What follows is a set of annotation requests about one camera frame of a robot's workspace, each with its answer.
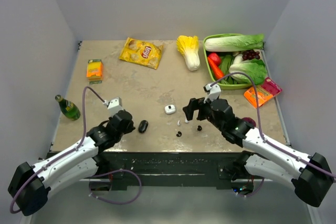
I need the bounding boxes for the red pepper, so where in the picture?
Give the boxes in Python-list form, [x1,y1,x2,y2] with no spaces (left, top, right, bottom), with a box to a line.
[208,52,222,66]

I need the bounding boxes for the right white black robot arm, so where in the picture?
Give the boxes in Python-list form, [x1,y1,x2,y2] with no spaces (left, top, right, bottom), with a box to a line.
[183,98,334,207]

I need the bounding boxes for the yellow Lays chips bag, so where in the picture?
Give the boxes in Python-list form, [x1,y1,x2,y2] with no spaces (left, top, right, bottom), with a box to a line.
[119,37,164,69]

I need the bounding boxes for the dark purple grapes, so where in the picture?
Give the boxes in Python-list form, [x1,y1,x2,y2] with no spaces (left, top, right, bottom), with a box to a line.
[243,49,260,61]

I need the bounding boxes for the orange pink snack packet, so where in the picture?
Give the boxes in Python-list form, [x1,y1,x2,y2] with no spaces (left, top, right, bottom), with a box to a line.
[244,77,282,108]

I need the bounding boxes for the green lettuce head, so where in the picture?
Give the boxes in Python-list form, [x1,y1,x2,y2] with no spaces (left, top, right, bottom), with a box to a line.
[229,59,267,85]

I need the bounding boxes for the black earbud charging case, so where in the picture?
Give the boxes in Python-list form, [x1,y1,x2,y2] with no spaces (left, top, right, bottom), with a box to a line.
[138,120,149,134]

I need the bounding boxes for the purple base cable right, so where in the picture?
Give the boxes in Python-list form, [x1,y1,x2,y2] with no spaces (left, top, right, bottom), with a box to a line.
[235,176,265,198]

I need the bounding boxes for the yellow napa cabbage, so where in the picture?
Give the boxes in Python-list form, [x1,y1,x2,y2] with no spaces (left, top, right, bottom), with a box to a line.
[176,35,201,71]

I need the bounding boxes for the green plastic basket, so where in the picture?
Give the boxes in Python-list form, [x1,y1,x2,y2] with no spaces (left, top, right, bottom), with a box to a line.
[203,34,266,90]

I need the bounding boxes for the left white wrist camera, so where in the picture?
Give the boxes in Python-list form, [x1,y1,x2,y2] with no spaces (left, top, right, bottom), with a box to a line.
[103,97,124,117]

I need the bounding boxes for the white earbud charging case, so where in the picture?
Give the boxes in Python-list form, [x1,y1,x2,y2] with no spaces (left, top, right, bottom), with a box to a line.
[164,104,176,115]

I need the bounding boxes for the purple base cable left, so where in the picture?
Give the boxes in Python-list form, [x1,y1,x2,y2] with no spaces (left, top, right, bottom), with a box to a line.
[88,169,143,205]

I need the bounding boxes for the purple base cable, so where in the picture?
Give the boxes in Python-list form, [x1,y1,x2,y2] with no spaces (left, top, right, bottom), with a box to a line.
[88,169,143,205]
[235,176,265,198]

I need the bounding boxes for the orange carrot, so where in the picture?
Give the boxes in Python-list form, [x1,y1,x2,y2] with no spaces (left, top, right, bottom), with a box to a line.
[207,57,225,80]

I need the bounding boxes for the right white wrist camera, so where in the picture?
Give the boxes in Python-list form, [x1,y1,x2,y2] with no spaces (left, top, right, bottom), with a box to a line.
[203,83,222,103]

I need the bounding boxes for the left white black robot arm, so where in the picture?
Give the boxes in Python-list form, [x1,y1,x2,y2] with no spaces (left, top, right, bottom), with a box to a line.
[8,110,135,216]

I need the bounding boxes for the green glass bottle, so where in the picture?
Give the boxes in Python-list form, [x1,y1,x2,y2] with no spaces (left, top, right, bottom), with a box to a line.
[55,94,81,121]

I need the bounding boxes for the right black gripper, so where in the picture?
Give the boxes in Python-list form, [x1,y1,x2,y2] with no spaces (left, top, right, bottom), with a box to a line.
[183,94,225,131]

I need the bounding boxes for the dark green spinach leaves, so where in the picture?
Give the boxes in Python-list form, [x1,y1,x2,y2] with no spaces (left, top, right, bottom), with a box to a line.
[219,54,243,85]

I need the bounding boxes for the purple round object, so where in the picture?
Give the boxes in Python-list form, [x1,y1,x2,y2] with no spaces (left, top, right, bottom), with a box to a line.
[243,117,256,127]

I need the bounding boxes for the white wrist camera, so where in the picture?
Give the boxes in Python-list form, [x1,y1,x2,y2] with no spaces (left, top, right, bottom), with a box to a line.
[103,97,124,117]
[203,83,222,103]

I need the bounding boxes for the long green white cabbage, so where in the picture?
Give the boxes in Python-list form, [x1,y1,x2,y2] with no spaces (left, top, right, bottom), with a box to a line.
[203,34,265,52]

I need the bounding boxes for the black base mount frame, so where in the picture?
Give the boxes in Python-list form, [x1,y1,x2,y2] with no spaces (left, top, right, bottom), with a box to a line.
[46,151,266,192]

